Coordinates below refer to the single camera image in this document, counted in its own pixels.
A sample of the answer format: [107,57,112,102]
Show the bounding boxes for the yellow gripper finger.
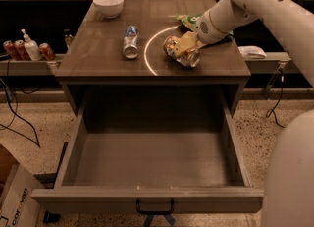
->
[174,31,205,57]

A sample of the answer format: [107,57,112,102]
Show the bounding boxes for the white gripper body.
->
[196,10,229,44]

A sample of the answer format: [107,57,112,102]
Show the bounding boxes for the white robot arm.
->
[175,0,314,227]

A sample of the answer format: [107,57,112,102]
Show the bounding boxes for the grey cabinet counter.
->
[56,0,250,112]

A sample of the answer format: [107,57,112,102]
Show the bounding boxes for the open grey top drawer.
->
[32,85,263,214]

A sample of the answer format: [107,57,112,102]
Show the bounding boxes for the red can right of bottle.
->
[39,43,56,61]

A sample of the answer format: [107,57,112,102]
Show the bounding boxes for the red can far left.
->
[3,40,21,60]

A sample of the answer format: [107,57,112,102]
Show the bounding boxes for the green chip bag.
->
[175,13,235,37]

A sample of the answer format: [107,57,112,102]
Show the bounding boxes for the white folded cloth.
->
[238,46,267,59]

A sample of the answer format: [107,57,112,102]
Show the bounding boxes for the grey side shelf right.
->
[245,52,299,74]

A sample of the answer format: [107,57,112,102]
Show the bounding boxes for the grey side shelf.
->
[245,52,299,74]
[0,54,64,76]

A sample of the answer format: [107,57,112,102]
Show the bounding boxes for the white bowl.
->
[93,0,124,19]

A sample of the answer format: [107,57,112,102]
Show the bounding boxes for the dark small bottle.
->
[64,29,74,48]

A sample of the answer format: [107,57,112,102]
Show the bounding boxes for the white soap pump bottle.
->
[22,29,42,61]

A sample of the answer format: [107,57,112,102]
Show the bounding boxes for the grey side shelf left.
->
[0,54,64,76]

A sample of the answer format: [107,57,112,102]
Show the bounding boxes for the white cardboard box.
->
[0,145,42,227]

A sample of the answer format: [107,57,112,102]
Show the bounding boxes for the black drawer handle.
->
[135,199,175,215]

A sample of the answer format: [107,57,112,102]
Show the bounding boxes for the black floor cable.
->
[0,77,42,149]

